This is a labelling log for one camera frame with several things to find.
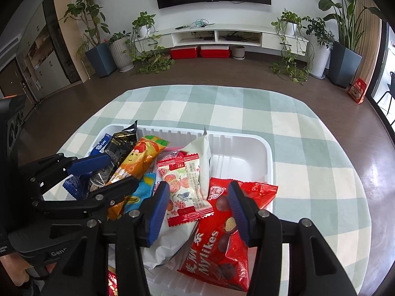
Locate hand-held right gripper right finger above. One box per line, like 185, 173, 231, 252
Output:
227, 180, 354, 296

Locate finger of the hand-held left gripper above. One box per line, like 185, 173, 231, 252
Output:
19, 153, 112, 192
31, 176, 140, 221

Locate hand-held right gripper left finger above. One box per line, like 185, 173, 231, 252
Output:
51, 181, 171, 296

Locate blue roll cake packet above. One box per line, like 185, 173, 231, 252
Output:
62, 133, 113, 199

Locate light blue cartoon snack packet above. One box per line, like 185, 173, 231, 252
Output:
125, 172, 156, 205

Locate pale snack packet red edges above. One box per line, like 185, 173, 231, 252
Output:
157, 153, 214, 227

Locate black snack packet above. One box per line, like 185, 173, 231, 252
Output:
89, 120, 138, 192

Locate orange cartoon snack packet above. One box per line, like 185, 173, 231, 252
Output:
106, 135, 170, 221

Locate red chocolate snack bag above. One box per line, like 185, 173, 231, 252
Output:
177, 177, 278, 293

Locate white plastic tray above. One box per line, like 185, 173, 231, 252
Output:
43, 124, 274, 296

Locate plain white snack bag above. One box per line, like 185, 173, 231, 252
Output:
143, 126, 212, 270

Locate white cartoon packet pink edge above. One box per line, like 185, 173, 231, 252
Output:
168, 148, 190, 161

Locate person's left hand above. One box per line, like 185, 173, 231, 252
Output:
0, 248, 34, 296

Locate small red yellow-print packet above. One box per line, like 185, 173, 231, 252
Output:
106, 267, 119, 296

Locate leafy tree dark planter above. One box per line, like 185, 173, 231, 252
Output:
59, 0, 117, 78

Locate brown door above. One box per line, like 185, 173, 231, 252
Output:
0, 60, 28, 105

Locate plant in ribbed white pot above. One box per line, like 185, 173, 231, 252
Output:
108, 31, 135, 72

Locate trailing plant in white pot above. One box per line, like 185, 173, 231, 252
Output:
271, 10, 311, 84
126, 12, 175, 75

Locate red storage box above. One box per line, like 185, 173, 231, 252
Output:
200, 46, 230, 58
170, 47, 198, 60

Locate white television cabinet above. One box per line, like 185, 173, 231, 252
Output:
134, 21, 309, 57

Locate red gift bag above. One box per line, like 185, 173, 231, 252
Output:
348, 78, 368, 105

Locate bushy plant in white pot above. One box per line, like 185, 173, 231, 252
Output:
304, 17, 335, 79

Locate broad-leaf plant dark planter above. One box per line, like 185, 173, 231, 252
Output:
305, 0, 383, 88

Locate black balcony chair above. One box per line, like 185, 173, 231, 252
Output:
378, 71, 395, 114

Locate black framed glass door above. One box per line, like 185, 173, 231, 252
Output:
370, 21, 395, 124

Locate tall wall cupboard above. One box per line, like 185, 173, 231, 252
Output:
0, 0, 85, 105

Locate tangle of cables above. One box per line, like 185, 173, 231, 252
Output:
176, 18, 215, 31

